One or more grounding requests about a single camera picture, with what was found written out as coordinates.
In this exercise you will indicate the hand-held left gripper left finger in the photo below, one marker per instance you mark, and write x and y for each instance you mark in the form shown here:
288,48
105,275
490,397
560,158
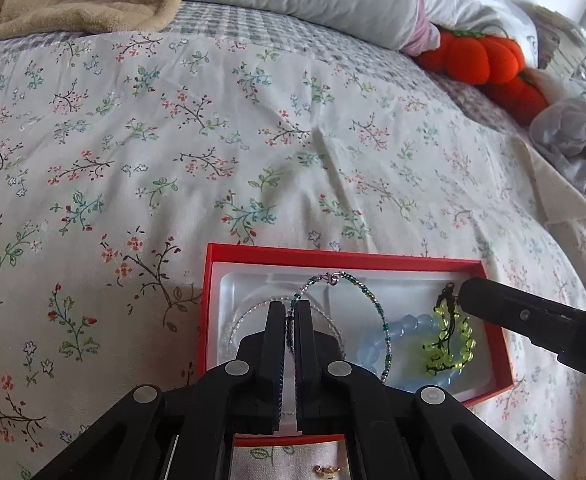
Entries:
276,320

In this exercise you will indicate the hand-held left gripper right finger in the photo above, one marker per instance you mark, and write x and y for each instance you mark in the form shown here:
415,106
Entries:
304,320

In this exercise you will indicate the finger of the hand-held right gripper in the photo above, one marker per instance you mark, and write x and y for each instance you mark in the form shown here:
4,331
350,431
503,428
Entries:
503,305

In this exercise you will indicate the red jewelry box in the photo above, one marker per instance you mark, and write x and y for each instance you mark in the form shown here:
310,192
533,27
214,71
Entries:
213,280

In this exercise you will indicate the small gold jewelry piece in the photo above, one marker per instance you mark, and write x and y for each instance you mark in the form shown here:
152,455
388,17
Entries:
325,470

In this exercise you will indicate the floral bed cloth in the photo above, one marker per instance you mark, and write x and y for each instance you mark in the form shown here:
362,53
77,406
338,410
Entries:
173,170

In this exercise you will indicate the crumpled grey cloth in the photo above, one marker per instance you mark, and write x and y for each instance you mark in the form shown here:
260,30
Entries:
573,130

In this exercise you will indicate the orange pumpkin plush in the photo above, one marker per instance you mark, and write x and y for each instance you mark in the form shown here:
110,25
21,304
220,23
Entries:
473,57
515,95

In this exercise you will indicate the stack of papers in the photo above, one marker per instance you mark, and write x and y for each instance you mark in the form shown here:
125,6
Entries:
565,40

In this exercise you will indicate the grey checked bedsheet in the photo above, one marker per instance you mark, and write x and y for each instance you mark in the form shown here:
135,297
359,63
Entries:
253,25

